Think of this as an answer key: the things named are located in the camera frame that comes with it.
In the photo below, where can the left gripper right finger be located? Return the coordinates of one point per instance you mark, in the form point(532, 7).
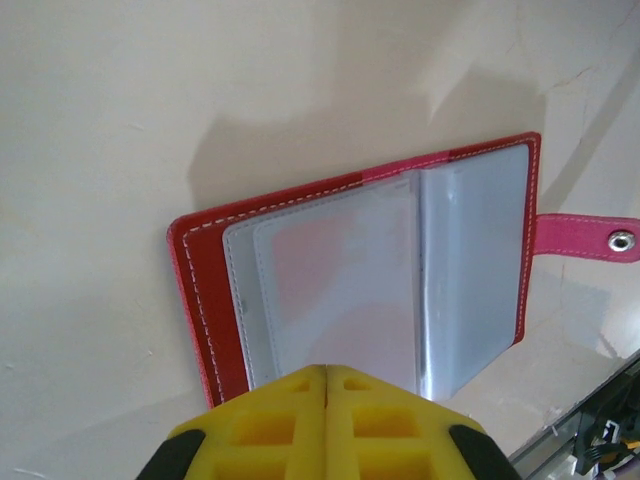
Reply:
point(345, 450)

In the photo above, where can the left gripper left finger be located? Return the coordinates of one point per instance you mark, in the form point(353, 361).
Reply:
point(305, 450)

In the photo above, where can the red card holder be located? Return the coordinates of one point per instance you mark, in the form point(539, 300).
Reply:
point(205, 270)

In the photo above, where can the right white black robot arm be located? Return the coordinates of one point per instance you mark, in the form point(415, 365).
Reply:
point(610, 445)

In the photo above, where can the aluminium mounting rail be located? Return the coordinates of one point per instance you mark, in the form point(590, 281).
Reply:
point(550, 440)

